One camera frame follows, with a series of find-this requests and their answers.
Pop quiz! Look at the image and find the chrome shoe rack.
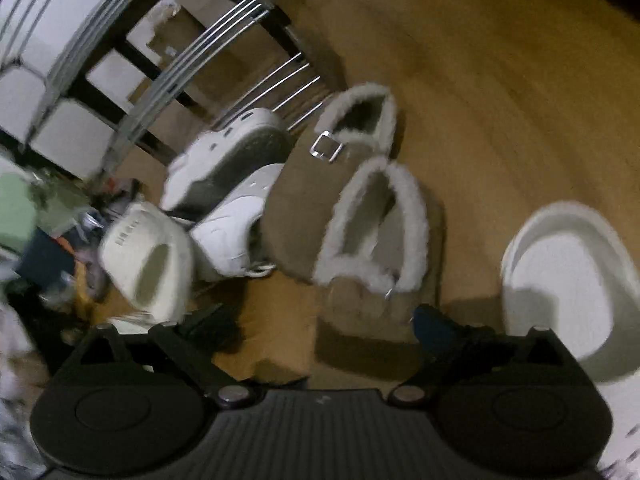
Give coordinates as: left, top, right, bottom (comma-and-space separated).
0, 0, 336, 181

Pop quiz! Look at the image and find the striped blanket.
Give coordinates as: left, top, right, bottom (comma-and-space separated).
0, 300, 51, 476

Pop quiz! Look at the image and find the green cloth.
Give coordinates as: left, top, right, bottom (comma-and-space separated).
0, 157, 66, 256

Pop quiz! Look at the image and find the white sneaker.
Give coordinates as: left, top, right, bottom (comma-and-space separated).
160, 107, 296, 221
190, 162, 287, 281

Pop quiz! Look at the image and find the white slide slipper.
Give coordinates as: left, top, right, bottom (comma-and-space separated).
500, 200, 640, 386
97, 200, 196, 326

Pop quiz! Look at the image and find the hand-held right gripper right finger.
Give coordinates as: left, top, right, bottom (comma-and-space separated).
390, 304, 571, 408

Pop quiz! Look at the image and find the tan fur-lined clog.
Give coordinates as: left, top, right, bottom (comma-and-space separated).
312, 154, 446, 358
262, 82, 401, 281

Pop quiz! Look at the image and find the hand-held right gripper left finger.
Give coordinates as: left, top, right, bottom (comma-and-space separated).
80, 304, 257, 408

